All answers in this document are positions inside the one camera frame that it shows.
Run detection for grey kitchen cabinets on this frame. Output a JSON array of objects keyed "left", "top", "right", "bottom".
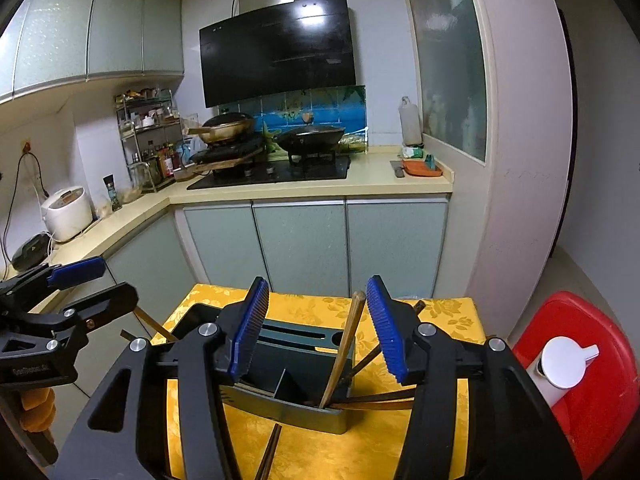
[
  {"left": 47, "top": 195, "right": 451, "bottom": 451},
  {"left": 0, "top": 0, "right": 186, "bottom": 106}
]

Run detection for olive brown chopstick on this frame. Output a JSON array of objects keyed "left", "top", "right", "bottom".
[{"left": 319, "top": 291, "right": 367, "bottom": 409}]

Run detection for frosted glass partition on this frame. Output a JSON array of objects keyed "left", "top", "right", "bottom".
[{"left": 400, "top": 0, "right": 488, "bottom": 163}]

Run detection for black round appliance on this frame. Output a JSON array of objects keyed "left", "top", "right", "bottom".
[{"left": 11, "top": 232, "right": 55, "bottom": 272}]

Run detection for yellow floral tablecloth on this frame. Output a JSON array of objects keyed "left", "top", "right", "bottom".
[{"left": 162, "top": 282, "right": 488, "bottom": 480}]

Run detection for orange tray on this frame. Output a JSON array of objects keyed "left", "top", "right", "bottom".
[{"left": 401, "top": 158, "right": 444, "bottom": 179}]

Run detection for red plastic stool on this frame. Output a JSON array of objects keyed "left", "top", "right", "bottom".
[{"left": 511, "top": 291, "right": 638, "bottom": 478}]

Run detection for black range hood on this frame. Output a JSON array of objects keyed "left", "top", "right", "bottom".
[{"left": 199, "top": 0, "right": 357, "bottom": 109}]

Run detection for reddish brown chopstick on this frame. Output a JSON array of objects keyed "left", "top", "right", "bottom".
[{"left": 347, "top": 299, "right": 427, "bottom": 378}]

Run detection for white rice cooker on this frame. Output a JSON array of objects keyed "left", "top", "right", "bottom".
[{"left": 41, "top": 186, "right": 95, "bottom": 243}]

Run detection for dark chopstick pair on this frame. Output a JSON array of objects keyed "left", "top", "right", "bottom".
[{"left": 254, "top": 422, "right": 282, "bottom": 480}]

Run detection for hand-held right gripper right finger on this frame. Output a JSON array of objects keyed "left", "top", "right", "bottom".
[{"left": 366, "top": 275, "right": 583, "bottom": 480}]

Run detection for black wok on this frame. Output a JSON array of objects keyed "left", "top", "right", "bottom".
[{"left": 272, "top": 125, "right": 347, "bottom": 157}]

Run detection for grey upper kitchen cabinets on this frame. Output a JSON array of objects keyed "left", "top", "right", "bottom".
[{"left": 0, "top": 0, "right": 186, "bottom": 106}]

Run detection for metal spice rack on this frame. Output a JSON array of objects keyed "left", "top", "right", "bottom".
[{"left": 115, "top": 89, "right": 183, "bottom": 193}]

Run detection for white pump dispenser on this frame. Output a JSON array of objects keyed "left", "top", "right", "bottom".
[{"left": 535, "top": 336, "right": 600, "bottom": 408}]

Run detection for grey lower kitchen cabinets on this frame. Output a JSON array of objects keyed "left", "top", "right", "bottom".
[{"left": 47, "top": 195, "right": 451, "bottom": 451}]

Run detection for person's left hand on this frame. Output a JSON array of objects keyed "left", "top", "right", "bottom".
[{"left": 19, "top": 386, "right": 57, "bottom": 435}]

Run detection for white plastic bottle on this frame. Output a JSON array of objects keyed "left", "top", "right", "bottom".
[{"left": 398, "top": 96, "right": 425, "bottom": 147}]

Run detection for wooden board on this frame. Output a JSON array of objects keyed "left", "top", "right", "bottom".
[{"left": 187, "top": 150, "right": 263, "bottom": 175}]

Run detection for black pepper grinder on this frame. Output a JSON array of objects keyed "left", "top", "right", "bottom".
[{"left": 102, "top": 175, "right": 123, "bottom": 212}]

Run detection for dark green utensil holder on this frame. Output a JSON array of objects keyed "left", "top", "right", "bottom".
[{"left": 165, "top": 301, "right": 358, "bottom": 436}]

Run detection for beige kitchen countertop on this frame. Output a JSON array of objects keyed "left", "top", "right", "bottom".
[{"left": 0, "top": 145, "right": 456, "bottom": 311}]

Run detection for golden frying pan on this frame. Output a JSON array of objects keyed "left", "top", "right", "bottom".
[{"left": 187, "top": 112, "right": 257, "bottom": 143}]

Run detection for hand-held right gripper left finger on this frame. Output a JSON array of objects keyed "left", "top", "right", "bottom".
[{"left": 52, "top": 276, "right": 272, "bottom": 480}]

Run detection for black gas stove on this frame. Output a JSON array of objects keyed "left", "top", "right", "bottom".
[{"left": 186, "top": 152, "right": 351, "bottom": 191}]

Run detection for blue tile mural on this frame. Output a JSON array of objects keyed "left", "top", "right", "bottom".
[{"left": 217, "top": 85, "right": 368, "bottom": 153}]

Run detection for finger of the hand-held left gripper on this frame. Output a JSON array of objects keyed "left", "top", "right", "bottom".
[
  {"left": 29, "top": 282, "right": 140, "bottom": 342},
  {"left": 0, "top": 256, "right": 107, "bottom": 311}
]

